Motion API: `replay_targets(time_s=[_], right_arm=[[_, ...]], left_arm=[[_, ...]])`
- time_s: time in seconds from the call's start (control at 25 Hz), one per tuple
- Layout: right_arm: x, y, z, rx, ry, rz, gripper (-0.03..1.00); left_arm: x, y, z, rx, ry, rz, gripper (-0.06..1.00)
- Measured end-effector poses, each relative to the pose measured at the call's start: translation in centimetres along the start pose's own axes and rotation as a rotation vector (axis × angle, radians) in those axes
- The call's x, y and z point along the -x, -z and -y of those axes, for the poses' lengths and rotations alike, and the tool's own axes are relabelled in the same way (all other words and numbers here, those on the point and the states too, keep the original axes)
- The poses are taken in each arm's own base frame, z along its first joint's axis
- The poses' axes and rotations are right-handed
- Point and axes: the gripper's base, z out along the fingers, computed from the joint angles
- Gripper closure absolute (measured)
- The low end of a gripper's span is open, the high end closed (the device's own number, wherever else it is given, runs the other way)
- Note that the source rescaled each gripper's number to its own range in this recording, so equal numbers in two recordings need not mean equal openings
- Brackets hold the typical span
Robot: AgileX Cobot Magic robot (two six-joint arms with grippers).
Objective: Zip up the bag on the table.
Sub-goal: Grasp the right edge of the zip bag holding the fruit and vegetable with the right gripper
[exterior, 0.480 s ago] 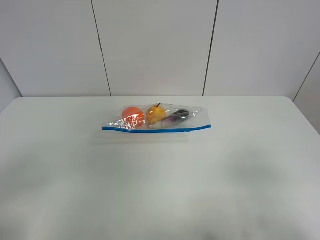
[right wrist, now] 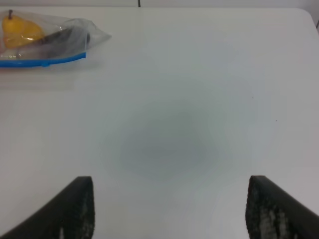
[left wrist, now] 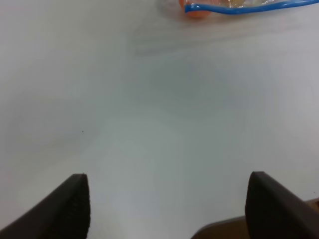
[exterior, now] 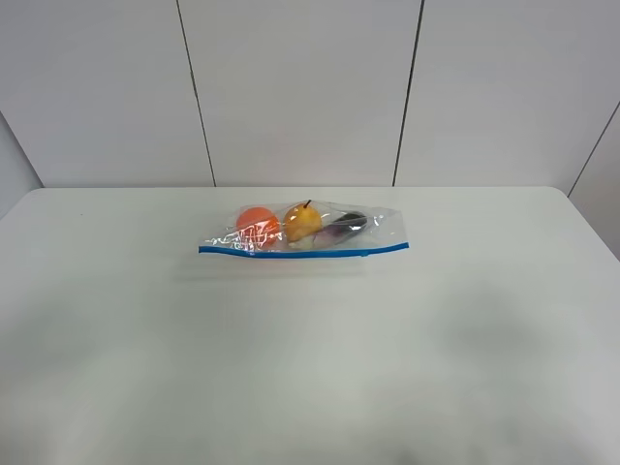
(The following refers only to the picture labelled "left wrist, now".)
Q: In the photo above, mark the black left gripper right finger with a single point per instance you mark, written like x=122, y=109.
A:
x=274, y=212

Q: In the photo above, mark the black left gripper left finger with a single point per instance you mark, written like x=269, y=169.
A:
x=63, y=214

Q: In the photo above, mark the clear zip bag blue seal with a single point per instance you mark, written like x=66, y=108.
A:
x=228, y=7

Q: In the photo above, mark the orange fruit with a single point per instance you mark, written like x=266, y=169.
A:
x=193, y=14

